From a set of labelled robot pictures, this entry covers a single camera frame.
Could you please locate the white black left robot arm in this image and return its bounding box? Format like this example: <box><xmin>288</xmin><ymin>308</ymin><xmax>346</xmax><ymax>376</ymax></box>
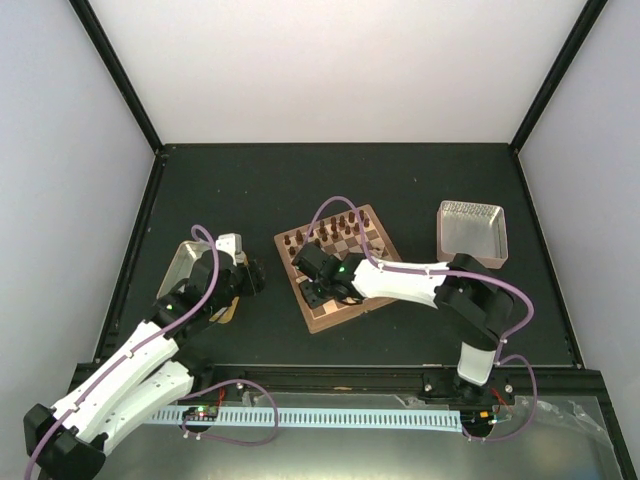
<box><xmin>23</xmin><ymin>242</ymin><xmax>265</xmax><ymax>479</ymax></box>

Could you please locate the light blue slotted cable duct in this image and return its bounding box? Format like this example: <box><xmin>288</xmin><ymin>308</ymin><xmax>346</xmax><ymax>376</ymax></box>
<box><xmin>146</xmin><ymin>405</ymin><xmax>462</xmax><ymax>433</ymax></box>

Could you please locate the black mounting rail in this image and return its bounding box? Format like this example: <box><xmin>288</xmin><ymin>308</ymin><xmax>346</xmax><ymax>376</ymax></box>
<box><xmin>154</xmin><ymin>364</ymin><xmax>516</xmax><ymax>401</ymax></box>

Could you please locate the dark chess pieces row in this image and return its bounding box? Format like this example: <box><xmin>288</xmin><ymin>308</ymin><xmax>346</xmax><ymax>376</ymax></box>
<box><xmin>274</xmin><ymin>208</ymin><xmax>384</xmax><ymax>255</ymax></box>

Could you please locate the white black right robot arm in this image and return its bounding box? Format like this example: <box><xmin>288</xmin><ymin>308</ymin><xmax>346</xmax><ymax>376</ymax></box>
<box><xmin>292</xmin><ymin>244</ymin><xmax>514</xmax><ymax>403</ymax></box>

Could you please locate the metal tray yellow rim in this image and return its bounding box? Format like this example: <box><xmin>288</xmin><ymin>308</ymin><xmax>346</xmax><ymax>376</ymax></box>
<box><xmin>156</xmin><ymin>241</ymin><xmax>240</xmax><ymax>326</ymax></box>

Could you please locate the pink plastic bin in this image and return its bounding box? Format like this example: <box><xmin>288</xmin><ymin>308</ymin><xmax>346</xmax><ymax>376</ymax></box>
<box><xmin>436</xmin><ymin>200</ymin><xmax>509</xmax><ymax>269</ymax></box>

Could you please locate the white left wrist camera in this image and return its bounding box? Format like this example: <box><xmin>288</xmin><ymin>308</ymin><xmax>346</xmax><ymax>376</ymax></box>
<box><xmin>215</xmin><ymin>233</ymin><xmax>246</xmax><ymax>265</ymax></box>

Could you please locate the wooden chess board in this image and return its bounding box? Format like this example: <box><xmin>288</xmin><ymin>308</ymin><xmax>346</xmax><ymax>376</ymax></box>
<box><xmin>274</xmin><ymin>204</ymin><xmax>401</xmax><ymax>334</ymax></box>

